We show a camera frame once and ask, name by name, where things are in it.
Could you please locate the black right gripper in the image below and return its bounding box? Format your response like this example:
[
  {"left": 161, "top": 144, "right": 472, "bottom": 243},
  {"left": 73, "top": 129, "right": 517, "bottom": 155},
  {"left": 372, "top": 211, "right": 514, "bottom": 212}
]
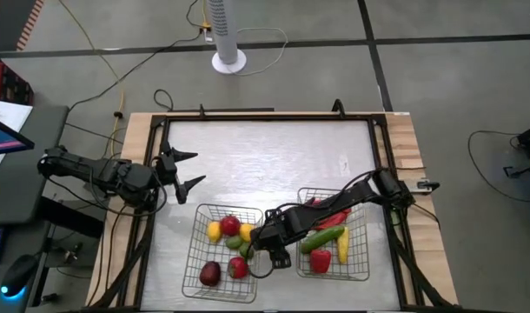
[{"left": 249, "top": 207, "right": 299, "bottom": 270}]

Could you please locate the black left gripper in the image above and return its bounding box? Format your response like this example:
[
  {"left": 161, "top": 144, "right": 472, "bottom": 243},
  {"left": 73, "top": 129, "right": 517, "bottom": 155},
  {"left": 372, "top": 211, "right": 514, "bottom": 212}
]
[{"left": 154, "top": 139, "right": 208, "bottom": 205}]

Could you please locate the red bell pepper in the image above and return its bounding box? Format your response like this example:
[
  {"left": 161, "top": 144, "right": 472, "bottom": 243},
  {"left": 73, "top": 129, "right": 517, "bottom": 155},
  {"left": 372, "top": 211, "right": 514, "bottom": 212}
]
[{"left": 308, "top": 249, "right": 333, "bottom": 275}]

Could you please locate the small red round fruit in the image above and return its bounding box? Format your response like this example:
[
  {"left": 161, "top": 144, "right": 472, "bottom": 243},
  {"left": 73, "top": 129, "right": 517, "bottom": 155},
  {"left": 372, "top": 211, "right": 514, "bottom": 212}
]
[{"left": 228, "top": 256, "right": 249, "bottom": 280}]

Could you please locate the green cucumber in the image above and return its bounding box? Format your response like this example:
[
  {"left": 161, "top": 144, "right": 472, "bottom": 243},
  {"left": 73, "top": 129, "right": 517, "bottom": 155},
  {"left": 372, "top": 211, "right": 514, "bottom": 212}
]
[{"left": 300, "top": 224, "right": 346, "bottom": 255}]

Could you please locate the bright red apple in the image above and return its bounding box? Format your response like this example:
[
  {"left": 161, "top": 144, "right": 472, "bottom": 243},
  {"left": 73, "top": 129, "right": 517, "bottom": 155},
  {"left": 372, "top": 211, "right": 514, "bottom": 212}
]
[{"left": 220, "top": 215, "right": 242, "bottom": 237}]

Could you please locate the yellow corn cob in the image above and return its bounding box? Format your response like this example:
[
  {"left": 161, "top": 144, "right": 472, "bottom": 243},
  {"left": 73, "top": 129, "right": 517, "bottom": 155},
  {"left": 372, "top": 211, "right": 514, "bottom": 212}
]
[{"left": 336, "top": 225, "right": 350, "bottom": 265}]

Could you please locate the red long pepper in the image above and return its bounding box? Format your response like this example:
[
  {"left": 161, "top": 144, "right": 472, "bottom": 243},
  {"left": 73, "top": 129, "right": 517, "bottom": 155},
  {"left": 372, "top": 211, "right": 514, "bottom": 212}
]
[{"left": 316, "top": 210, "right": 353, "bottom": 231}]

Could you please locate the dark red apple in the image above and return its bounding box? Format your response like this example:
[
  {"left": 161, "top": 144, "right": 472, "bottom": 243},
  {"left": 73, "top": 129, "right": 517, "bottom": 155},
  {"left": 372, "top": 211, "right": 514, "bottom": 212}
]
[{"left": 198, "top": 260, "right": 222, "bottom": 288}]

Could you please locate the wooden table board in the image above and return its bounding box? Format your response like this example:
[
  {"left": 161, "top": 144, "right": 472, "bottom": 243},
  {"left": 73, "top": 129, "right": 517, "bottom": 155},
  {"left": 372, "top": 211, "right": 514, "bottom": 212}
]
[{"left": 85, "top": 111, "right": 460, "bottom": 308}]

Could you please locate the black desk base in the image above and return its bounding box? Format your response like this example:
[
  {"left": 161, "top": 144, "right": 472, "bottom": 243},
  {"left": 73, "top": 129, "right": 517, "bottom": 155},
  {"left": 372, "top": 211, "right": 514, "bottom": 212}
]
[{"left": 25, "top": 195, "right": 105, "bottom": 308}]

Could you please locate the white power strip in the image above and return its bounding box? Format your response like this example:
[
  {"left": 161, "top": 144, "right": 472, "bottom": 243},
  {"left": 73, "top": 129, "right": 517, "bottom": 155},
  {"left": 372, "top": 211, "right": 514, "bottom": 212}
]
[{"left": 198, "top": 22, "right": 216, "bottom": 44}]

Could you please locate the white tower fan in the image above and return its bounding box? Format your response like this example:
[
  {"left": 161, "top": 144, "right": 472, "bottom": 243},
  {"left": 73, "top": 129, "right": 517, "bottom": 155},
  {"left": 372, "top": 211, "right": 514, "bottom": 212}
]
[{"left": 207, "top": 0, "right": 248, "bottom": 75}]

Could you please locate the grey desk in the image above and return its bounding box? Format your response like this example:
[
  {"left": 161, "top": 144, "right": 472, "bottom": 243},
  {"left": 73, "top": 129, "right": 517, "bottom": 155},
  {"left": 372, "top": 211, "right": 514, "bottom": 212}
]
[{"left": 0, "top": 103, "right": 70, "bottom": 225}]

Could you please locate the white paper sheet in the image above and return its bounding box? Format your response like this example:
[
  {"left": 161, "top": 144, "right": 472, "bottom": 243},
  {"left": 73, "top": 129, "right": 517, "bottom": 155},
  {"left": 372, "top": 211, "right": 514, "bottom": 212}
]
[{"left": 0, "top": 98, "right": 34, "bottom": 179}]

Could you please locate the tablet with blue screen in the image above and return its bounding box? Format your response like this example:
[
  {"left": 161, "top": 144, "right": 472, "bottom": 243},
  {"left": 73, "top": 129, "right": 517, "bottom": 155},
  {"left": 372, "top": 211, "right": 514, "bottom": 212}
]
[{"left": 0, "top": 113, "right": 36, "bottom": 157}]

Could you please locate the black computer mouse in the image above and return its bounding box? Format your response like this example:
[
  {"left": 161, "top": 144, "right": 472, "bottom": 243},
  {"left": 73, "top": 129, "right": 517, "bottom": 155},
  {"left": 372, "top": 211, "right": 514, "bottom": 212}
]
[{"left": 0, "top": 254, "right": 39, "bottom": 300}]

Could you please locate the black floor mat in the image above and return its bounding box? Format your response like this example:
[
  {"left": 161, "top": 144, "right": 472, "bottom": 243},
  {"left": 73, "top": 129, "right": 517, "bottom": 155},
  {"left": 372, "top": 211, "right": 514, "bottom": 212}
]
[{"left": 0, "top": 0, "right": 45, "bottom": 52}]

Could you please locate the black floor stand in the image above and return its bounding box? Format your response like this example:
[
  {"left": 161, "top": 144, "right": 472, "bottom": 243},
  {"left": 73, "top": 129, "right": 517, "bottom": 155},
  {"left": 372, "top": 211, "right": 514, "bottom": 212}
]
[{"left": 502, "top": 156, "right": 530, "bottom": 179}]

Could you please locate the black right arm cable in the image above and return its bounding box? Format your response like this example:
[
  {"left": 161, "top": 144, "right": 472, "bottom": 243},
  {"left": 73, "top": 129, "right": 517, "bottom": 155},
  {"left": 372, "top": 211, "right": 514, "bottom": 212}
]
[{"left": 246, "top": 225, "right": 277, "bottom": 280}]

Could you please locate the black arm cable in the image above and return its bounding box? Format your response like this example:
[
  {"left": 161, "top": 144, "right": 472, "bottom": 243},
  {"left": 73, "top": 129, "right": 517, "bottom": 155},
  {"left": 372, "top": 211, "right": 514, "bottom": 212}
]
[
  {"left": 45, "top": 164, "right": 169, "bottom": 217},
  {"left": 246, "top": 225, "right": 277, "bottom": 280}
]

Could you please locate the short black cable loop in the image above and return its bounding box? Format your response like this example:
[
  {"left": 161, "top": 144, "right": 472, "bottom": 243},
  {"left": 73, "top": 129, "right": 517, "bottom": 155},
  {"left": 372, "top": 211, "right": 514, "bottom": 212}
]
[{"left": 153, "top": 88, "right": 175, "bottom": 112}]

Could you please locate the wire basket with vegetables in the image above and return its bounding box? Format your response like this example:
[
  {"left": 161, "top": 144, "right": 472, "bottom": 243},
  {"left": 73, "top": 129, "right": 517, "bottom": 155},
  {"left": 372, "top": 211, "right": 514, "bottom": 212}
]
[{"left": 295, "top": 186, "right": 371, "bottom": 283}]

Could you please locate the wire basket with fruit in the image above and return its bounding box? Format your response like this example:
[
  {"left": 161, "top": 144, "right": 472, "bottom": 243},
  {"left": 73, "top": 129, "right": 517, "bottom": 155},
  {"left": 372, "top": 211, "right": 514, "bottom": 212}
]
[{"left": 181, "top": 203, "right": 265, "bottom": 304}]

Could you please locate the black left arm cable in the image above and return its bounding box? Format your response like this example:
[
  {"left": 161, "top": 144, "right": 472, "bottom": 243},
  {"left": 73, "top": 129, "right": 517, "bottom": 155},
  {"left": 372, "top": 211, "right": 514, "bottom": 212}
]
[{"left": 45, "top": 164, "right": 169, "bottom": 217}]

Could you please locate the yellow floor cable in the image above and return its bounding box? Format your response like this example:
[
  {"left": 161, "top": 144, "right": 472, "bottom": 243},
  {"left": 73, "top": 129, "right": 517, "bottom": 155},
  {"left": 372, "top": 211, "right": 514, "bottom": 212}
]
[{"left": 57, "top": 0, "right": 126, "bottom": 157}]

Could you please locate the black table frame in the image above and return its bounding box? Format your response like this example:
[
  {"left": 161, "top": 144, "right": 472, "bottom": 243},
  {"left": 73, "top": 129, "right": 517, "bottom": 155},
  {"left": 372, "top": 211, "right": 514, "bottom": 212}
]
[{"left": 89, "top": 110, "right": 455, "bottom": 313}]

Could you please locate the long black floor cable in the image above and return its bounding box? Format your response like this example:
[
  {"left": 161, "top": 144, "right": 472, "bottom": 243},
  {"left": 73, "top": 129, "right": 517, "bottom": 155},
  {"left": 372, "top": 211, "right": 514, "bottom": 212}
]
[{"left": 68, "top": 0, "right": 205, "bottom": 112}]

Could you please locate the white floor cable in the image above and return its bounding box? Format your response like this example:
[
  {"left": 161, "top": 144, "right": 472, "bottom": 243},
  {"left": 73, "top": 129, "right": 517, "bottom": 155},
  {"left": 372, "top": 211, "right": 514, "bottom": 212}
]
[{"left": 228, "top": 27, "right": 289, "bottom": 77}]

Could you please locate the black device cable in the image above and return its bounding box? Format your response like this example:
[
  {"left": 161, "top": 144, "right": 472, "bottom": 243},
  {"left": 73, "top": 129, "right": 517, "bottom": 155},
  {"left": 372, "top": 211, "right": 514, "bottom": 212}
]
[{"left": 467, "top": 129, "right": 530, "bottom": 203}]

